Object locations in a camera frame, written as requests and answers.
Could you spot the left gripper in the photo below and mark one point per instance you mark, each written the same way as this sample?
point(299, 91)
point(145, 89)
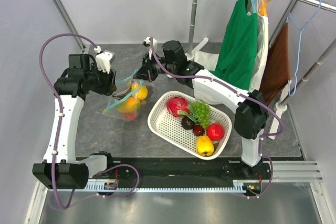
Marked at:
point(109, 86)

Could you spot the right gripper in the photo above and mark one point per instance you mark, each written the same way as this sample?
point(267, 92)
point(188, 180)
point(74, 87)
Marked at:
point(146, 71)

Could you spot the yellow lemon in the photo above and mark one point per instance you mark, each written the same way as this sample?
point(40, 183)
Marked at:
point(142, 91)

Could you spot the clear zip top bag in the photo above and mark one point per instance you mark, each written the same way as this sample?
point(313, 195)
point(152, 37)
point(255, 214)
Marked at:
point(130, 95)

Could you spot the orange green mango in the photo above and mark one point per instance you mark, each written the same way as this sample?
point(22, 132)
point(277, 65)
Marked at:
point(131, 104)

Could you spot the orange peach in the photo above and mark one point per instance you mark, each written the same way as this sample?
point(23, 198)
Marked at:
point(130, 116)

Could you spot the dark red plum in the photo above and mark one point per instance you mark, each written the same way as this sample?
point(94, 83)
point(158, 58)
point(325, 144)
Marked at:
point(198, 130)

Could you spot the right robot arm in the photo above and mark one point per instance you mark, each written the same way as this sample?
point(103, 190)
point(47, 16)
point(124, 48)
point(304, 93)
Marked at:
point(248, 107)

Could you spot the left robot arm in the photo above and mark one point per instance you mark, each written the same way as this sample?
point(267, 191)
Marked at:
point(59, 167)

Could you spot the pink dragon fruit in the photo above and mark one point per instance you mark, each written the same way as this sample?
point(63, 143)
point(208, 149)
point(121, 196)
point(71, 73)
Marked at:
point(179, 107)

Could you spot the white garment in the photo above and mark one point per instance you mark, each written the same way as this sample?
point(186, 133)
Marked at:
point(209, 61)

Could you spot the dark mangosteen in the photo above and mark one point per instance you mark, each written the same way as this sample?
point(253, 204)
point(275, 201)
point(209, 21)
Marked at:
point(187, 123)

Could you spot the green grape bunch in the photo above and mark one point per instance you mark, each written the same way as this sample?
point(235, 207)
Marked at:
point(202, 113)

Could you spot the red pomegranate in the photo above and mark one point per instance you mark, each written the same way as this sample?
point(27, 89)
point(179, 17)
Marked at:
point(215, 132)

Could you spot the green shirt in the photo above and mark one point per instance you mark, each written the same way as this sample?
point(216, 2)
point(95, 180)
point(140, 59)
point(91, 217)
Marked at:
point(238, 51)

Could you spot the yellow bell pepper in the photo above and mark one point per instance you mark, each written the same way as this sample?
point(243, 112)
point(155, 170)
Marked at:
point(205, 146)

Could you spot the light blue hanger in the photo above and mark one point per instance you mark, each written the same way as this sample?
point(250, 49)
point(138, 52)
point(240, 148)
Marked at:
point(251, 6)

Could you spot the brown towel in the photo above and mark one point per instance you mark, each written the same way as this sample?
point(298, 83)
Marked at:
point(277, 70)

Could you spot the metal clothes rack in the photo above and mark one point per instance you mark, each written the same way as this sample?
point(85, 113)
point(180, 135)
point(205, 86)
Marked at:
point(281, 105)

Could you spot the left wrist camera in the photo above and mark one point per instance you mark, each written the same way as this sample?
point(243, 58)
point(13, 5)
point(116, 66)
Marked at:
point(103, 59)

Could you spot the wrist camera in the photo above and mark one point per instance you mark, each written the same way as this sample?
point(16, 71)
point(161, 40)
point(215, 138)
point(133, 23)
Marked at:
point(151, 43)
point(103, 59)

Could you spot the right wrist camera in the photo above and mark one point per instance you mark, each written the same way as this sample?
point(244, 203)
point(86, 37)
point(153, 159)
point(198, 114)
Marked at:
point(151, 43)

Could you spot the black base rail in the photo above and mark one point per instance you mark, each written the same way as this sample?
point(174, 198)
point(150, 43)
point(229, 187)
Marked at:
point(188, 172)

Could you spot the white cable duct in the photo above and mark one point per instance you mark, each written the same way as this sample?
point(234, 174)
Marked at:
point(108, 187)

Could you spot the blue wire hanger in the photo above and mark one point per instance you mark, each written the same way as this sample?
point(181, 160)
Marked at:
point(299, 51)

